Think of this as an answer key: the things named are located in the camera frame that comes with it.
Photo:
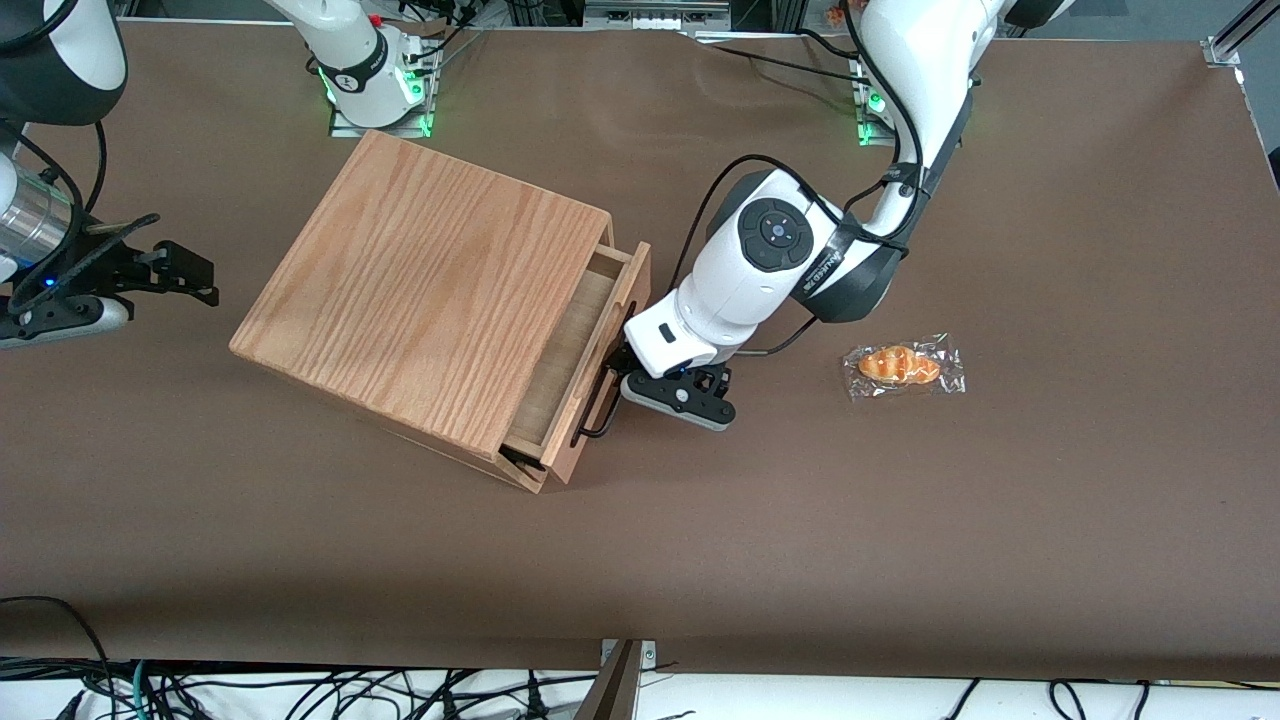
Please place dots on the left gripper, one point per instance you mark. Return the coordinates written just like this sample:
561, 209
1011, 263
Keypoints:
619, 358

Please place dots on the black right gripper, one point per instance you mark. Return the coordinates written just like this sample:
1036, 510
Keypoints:
112, 266

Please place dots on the wooden drawer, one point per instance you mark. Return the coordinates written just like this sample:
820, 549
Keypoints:
570, 350

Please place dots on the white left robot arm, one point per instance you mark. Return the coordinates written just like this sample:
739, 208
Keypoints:
745, 285

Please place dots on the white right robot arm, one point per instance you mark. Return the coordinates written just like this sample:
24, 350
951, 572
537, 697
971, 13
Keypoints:
80, 50

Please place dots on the light wooden drawer cabinet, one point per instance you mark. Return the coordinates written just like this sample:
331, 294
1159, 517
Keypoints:
420, 290

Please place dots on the bread roll in clear wrapper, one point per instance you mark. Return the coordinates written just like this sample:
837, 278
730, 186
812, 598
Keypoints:
898, 365

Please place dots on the paper table cover sheet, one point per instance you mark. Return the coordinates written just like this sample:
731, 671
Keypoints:
900, 550

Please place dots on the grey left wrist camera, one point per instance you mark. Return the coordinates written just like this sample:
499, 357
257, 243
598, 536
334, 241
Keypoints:
690, 400

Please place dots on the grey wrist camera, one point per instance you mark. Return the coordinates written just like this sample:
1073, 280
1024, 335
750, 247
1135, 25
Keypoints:
690, 400
60, 322

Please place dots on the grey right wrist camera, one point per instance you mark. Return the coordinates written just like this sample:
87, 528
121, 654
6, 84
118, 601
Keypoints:
60, 322

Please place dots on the small metal bracket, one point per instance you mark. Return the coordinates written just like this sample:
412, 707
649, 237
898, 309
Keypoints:
649, 655

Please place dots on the brown angled post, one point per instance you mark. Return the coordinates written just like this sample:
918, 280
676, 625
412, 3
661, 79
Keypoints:
612, 695

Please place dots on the aluminium frame rail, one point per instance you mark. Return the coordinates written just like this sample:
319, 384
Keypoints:
650, 15

